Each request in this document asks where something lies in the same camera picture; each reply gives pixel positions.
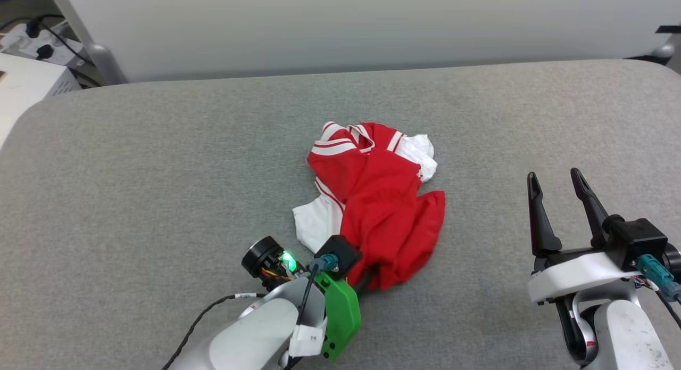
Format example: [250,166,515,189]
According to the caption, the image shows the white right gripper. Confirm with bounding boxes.
[527,168,642,306]

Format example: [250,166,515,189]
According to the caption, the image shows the white power strip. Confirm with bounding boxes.
[0,21,87,68]

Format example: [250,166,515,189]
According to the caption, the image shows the white equipment box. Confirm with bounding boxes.
[0,53,81,148]

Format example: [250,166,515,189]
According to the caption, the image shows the teal camera connector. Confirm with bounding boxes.
[636,254,681,302]
[310,254,339,274]

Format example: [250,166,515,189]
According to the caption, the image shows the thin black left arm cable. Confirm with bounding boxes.
[161,293,265,370]

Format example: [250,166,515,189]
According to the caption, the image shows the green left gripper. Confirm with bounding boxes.
[313,266,380,361]

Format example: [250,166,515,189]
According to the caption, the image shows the white partition panel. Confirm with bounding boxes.
[45,0,681,84]

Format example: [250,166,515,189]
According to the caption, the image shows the teal right camera connector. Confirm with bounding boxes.
[636,254,681,302]

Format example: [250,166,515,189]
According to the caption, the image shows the black left camera cable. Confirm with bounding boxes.
[285,264,320,370]

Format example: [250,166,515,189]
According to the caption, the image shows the grey fabric sofa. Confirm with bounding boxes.
[0,59,681,370]

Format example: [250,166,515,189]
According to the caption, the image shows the teal left camera connector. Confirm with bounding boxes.
[310,254,339,274]

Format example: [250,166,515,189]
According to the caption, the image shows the red and white t-shirt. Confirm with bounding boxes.
[292,121,446,291]

